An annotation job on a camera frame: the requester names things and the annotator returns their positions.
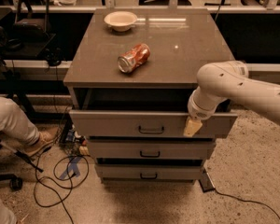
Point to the grey drawer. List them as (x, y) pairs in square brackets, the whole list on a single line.
[(96, 123), (148, 172), (148, 149)]

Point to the black floor plate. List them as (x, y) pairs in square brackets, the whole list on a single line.
[(205, 182)]

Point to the grey bottom drawer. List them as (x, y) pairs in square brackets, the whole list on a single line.
[(148, 172)]

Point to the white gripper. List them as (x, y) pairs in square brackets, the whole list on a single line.
[(196, 112)]

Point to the grey top drawer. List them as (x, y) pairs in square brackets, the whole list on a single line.
[(96, 123)]

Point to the tan shoe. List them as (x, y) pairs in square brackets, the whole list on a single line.
[(45, 140)]

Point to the black bag on shelf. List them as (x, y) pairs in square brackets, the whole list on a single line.
[(30, 26)]

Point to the crushed orange soda can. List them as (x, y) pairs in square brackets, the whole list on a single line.
[(133, 58)]

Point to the grey middle drawer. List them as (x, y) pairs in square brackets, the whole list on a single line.
[(148, 149)]

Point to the black headphones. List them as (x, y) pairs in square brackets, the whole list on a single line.
[(53, 57)]

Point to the blue tape on floor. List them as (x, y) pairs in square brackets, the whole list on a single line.
[(71, 169)]

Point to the grey drawer cabinet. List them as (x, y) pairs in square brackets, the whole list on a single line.
[(180, 42)]

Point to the black office chair base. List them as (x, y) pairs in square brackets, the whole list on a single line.
[(15, 183)]

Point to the white bowl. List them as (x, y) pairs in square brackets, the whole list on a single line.
[(120, 21)]

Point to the person's leg in light trousers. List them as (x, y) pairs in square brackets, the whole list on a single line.
[(15, 123)]

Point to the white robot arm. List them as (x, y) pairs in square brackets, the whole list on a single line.
[(218, 82)]

